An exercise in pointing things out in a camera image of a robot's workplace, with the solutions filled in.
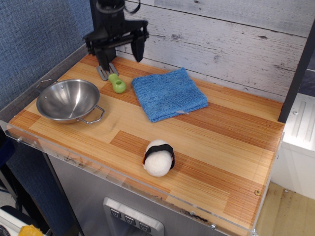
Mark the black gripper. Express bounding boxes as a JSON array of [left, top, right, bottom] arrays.
[[83, 4, 149, 71]]

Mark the green handled grey spatula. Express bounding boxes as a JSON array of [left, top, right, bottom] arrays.
[[96, 63, 126, 94]]

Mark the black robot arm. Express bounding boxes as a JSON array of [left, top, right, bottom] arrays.
[[83, 0, 149, 71]]

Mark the blue folded cloth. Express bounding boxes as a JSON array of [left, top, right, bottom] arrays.
[[131, 68, 208, 122]]

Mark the white plush rice ball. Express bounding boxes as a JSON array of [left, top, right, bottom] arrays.
[[142, 139, 175, 177]]

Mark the clear acrylic edge guard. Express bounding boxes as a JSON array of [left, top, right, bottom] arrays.
[[0, 108, 286, 236]]

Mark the stainless steel cabinet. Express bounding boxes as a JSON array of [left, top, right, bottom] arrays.
[[48, 155, 220, 236]]

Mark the silver button panel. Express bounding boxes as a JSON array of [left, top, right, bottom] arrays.
[[103, 197, 164, 236]]

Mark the yellow object bottom left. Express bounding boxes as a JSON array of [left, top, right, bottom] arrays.
[[18, 225, 44, 236]]

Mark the white appliance at right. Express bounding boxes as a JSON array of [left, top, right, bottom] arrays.
[[271, 93, 315, 199]]

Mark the dark left upright post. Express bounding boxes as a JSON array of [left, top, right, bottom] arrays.
[[89, 0, 117, 69]]

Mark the dark upright post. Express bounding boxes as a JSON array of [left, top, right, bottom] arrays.
[[89, 0, 117, 69], [278, 24, 315, 123]]

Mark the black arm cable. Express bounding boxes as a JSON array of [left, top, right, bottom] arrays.
[[123, 0, 141, 15]]

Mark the steel bowl with handles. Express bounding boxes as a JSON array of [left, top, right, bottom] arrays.
[[36, 79, 105, 124]]

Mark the dark right upright post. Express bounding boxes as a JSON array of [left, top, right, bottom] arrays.
[[278, 24, 315, 123]]

